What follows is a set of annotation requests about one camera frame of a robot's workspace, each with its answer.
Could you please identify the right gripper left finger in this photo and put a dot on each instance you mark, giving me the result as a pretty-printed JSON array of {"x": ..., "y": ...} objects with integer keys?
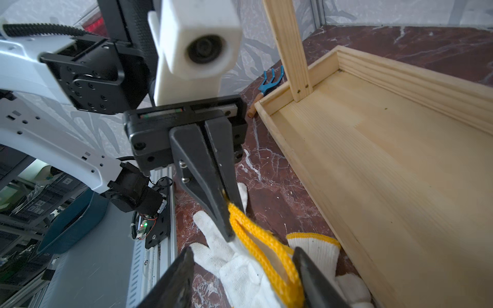
[{"x": 174, "y": 289}]

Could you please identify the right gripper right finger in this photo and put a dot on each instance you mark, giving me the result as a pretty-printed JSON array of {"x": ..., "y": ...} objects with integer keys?
[{"x": 318, "y": 291}]

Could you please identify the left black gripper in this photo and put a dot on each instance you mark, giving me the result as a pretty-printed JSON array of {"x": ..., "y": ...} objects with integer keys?
[{"x": 205, "y": 154}]

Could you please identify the white glove pile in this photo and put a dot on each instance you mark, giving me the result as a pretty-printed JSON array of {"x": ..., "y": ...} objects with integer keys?
[
  {"x": 255, "y": 269},
  {"x": 324, "y": 251}
]

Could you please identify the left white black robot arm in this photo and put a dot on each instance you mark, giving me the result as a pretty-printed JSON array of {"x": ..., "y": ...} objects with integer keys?
[{"x": 109, "y": 110}]

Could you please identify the blue hand rake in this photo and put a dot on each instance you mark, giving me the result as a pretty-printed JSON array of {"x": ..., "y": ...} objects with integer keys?
[{"x": 267, "y": 86}]

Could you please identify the wooden hanging rack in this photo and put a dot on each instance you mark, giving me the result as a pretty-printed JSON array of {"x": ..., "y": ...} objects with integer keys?
[{"x": 398, "y": 159}]

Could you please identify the aluminium front rail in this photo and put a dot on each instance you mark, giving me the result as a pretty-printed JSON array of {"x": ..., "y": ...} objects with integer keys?
[{"x": 149, "y": 265}]

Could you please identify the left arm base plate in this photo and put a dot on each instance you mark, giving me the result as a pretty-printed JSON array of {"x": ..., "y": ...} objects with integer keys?
[{"x": 153, "y": 230}]

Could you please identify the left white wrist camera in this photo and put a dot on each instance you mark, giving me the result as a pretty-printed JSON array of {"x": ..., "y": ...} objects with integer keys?
[{"x": 197, "y": 42}]

